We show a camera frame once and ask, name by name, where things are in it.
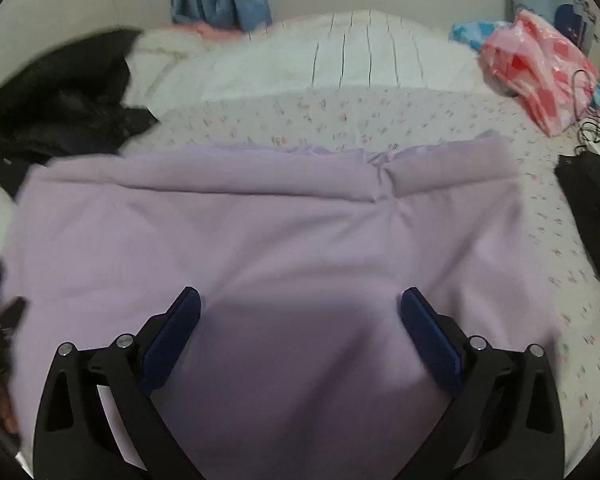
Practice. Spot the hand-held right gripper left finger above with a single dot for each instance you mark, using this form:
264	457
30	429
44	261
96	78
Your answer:
172	340

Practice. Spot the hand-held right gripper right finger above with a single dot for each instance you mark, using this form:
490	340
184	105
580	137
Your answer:
430	335

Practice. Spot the purple two-tone jacket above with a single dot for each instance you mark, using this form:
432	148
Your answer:
260	240

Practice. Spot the cherry print bed sheet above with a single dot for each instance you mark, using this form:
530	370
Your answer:
545	240

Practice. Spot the matte black padded jacket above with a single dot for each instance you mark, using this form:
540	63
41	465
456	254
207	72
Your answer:
595	200

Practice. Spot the shiny black puffer jacket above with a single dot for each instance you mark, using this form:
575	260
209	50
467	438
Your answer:
65	95

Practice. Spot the pink checkered plastic bag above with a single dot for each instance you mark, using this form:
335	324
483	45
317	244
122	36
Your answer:
535	70

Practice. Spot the white striped duvet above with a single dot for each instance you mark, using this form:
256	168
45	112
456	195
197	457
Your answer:
330	55

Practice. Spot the blue checkered bag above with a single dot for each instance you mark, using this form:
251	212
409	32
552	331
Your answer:
472	34

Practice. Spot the pink cloth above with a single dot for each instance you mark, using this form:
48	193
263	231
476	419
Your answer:
210	30

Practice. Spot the blue and pink boat curtain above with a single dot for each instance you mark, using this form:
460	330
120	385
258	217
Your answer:
550	0

